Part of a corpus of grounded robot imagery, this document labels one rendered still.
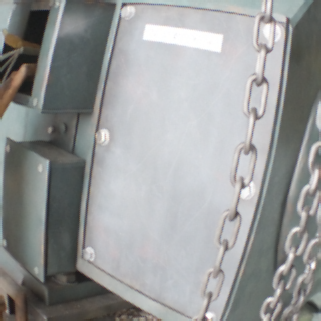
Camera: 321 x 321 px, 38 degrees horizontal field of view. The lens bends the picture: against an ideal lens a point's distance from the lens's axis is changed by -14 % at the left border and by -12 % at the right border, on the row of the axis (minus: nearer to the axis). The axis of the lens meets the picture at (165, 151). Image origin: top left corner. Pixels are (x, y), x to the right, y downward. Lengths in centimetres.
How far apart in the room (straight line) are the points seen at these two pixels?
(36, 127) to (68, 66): 16
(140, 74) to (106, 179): 11
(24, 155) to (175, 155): 18
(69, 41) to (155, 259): 24
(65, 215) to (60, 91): 14
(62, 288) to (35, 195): 17
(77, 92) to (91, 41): 6
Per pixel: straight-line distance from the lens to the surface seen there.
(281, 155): 43
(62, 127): 59
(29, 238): 57
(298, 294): 43
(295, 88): 43
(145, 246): 51
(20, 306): 63
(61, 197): 55
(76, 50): 51
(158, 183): 49
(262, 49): 33
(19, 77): 51
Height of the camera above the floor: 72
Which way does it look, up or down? 11 degrees down
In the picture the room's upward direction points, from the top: 10 degrees clockwise
